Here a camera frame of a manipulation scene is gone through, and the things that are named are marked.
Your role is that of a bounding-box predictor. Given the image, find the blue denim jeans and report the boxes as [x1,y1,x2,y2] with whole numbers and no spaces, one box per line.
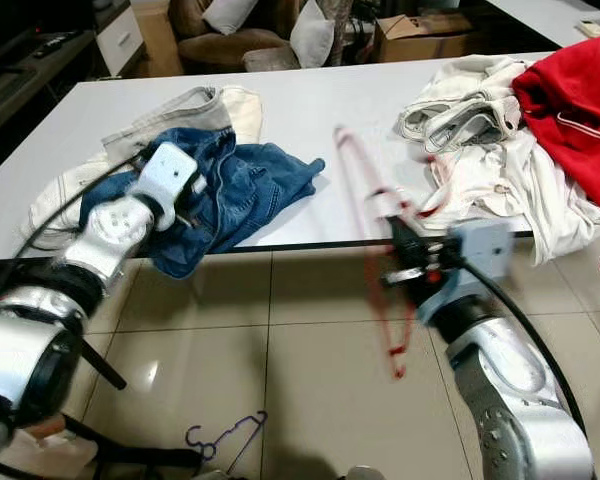
[78,127,326,281]

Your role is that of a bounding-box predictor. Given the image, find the red wire hanger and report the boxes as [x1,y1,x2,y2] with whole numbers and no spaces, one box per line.
[333,125,463,381]

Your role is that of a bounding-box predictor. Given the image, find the red garment with white trim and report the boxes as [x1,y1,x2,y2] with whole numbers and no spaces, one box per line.
[512,35,600,276]

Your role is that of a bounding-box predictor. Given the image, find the white table black legs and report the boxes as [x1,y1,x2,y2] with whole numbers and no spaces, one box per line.
[0,50,600,263]

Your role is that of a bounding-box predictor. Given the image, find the beige jacket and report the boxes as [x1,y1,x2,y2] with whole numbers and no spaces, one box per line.
[398,55,536,156]

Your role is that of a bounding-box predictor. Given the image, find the brown sofa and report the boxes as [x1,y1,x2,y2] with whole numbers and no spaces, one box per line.
[168,0,351,73]

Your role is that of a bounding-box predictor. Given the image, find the white drawer cabinet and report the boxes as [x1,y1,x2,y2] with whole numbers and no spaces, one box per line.
[95,3,146,79]

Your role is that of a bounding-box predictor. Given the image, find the white pillow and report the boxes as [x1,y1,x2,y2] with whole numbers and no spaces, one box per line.
[202,0,263,36]
[288,0,338,69]

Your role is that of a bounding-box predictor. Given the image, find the brown cardboard box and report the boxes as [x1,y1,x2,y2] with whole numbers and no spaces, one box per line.
[373,12,476,63]

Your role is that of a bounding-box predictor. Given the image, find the black remote control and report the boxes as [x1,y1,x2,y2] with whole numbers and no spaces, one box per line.
[40,35,81,56]

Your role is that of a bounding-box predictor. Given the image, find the dark low tv bench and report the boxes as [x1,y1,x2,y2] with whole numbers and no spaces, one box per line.
[0,28,101,141]

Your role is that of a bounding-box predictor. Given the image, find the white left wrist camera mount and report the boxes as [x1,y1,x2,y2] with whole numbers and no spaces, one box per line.
[135,140,209,216]

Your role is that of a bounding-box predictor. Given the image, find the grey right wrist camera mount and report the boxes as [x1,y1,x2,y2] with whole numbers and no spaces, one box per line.
[418,220,516,326]

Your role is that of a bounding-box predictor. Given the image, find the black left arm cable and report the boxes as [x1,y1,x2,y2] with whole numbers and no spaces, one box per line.
[15,150,146,276]

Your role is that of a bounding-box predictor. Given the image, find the purple wire hanger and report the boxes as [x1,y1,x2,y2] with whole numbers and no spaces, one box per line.
[185,412,269,476]

